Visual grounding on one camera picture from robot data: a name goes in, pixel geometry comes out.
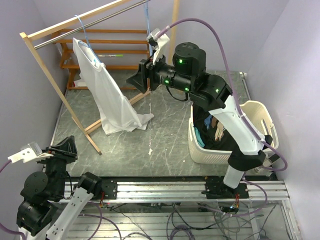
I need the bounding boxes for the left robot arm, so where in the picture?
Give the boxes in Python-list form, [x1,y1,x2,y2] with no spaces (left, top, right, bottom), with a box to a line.
[16,135,115,240]

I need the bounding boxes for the metal hanging rod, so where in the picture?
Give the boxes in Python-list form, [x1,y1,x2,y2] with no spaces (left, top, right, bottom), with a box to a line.
[34,0,148,50]

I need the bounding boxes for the white laundry basket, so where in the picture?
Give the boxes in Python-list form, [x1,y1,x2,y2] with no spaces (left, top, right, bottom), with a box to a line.
[188,100,279,165]

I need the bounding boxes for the black printed t shirt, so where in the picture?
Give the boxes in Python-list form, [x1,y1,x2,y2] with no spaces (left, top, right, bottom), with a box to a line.
[192,106,238,151]

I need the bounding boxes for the light blue wire hanger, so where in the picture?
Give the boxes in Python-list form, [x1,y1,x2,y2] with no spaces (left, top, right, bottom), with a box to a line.
[143,0,153,57]

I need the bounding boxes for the brown wooden shoe rack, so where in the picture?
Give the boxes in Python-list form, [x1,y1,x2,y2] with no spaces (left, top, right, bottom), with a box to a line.
[54,29,150,90]

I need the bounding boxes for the white t shirt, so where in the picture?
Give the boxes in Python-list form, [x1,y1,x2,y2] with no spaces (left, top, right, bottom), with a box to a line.
[72,38,154,135]

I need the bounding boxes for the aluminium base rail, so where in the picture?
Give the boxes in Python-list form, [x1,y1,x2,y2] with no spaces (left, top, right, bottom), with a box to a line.
[57,176,291,201]

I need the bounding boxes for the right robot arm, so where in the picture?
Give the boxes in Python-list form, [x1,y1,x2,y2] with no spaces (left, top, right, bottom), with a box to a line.
[126,42,273,198]

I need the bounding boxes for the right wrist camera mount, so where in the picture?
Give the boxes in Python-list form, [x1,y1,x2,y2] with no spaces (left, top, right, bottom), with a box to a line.
[146,28,170,65]

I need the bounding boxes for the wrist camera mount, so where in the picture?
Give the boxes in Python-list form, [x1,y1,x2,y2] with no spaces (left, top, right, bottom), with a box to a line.
[146,28,170,65]
[7,142,54,163]

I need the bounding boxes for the white box on shelf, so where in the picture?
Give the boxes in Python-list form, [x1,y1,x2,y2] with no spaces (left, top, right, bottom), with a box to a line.
[73,79,87,88]

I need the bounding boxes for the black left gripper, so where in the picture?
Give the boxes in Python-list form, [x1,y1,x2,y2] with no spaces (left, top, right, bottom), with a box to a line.
[35,133,77,197]

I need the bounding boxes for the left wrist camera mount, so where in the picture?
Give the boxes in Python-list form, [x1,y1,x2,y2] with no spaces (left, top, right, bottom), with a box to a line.
[7,142,54,163]

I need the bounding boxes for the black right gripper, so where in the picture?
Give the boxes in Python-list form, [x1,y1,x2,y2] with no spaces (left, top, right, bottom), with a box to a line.
[126,48,194,94]

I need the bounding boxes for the green marker pen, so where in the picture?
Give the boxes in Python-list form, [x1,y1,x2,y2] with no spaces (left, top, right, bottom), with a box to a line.
[97,54,124,58]

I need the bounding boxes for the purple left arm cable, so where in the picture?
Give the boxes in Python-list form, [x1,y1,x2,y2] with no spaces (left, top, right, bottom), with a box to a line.
[0,159,28,240]

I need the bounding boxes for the teal cloth in basket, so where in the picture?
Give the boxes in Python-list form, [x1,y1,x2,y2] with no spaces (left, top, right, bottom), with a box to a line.
[193,126,207,148]

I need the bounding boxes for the wooden clothes rack frame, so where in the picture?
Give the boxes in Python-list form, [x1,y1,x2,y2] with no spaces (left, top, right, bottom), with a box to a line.
[19,0,181,156]

